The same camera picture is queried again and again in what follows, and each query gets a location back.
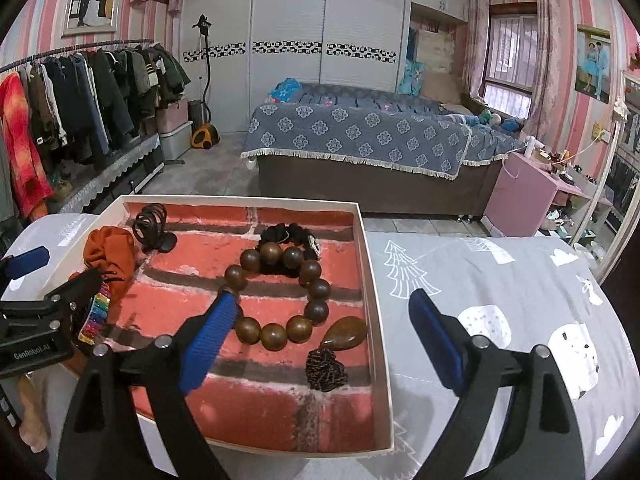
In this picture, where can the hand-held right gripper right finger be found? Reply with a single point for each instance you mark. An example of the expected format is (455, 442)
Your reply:
(435, 340)

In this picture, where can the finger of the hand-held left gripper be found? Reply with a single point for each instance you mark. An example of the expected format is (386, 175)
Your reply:
(75, 292)
(27, 261)

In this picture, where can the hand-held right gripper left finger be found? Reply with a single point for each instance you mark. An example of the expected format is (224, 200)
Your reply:
(210, 340)

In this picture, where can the rainbow hair clip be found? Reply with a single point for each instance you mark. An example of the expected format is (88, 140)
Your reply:
(95, 315)

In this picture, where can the orange scrunchie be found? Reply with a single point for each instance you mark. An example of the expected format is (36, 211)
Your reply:
(107, 255)

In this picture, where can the brick-pattern jewelry tray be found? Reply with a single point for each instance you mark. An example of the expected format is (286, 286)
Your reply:
(280, 410)

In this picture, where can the black hair claw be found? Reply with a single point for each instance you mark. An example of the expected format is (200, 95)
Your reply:
(165, 242)

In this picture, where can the grey lace-trimmed cloth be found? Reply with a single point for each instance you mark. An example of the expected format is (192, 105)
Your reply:
(100, 180)

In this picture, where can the pink cabinet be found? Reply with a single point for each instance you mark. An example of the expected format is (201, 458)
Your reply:
(525, 195)

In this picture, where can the row of hanging clothes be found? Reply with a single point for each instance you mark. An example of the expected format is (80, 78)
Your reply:
(100, 95)

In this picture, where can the white storage box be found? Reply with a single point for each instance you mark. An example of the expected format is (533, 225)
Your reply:
(177, 142)

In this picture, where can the garment steamer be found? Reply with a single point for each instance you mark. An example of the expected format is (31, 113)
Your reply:
(202, 137)

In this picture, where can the pink storage box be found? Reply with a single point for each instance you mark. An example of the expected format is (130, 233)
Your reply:
(172, 115)

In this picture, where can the white hair dryer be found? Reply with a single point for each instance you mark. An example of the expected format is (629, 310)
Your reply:
(532, 144)

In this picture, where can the bed with blue patterned cover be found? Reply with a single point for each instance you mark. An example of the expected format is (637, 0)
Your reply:
(350, 130)

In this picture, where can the teal plush toy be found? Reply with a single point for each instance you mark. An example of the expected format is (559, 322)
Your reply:
(497, 120)

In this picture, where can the metal clothes rack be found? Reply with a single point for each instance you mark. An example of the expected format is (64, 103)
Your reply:
(120, 43)

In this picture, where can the white framed standing mirror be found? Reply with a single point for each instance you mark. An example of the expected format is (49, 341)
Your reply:
(625, 185)

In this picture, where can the beige cushion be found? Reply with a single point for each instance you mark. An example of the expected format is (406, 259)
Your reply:
(441, 87)

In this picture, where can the blue star bag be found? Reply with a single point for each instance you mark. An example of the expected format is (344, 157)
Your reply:
(285, 90)

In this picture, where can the blue hanging garment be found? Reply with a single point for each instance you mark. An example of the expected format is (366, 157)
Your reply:
(411, 77)

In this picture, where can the large barred window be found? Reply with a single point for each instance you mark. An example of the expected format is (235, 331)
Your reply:
(510, 60)

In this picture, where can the stack of folded bedding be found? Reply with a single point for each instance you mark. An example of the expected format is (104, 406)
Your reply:
(435, 50)

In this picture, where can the long pink curtain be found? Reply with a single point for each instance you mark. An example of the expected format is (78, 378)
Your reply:
(546, 55)
(475, 45)

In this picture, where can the white sliding wardrobe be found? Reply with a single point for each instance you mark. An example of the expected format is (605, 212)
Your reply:
(300, 10)

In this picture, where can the yellow wall socket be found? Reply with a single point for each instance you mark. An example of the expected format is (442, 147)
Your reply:
(602, 132)

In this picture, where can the couple wall photo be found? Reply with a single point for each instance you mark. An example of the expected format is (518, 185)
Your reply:
(593, 62)

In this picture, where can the red flower wall decoration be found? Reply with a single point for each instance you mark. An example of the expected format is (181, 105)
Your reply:
(634, 55)

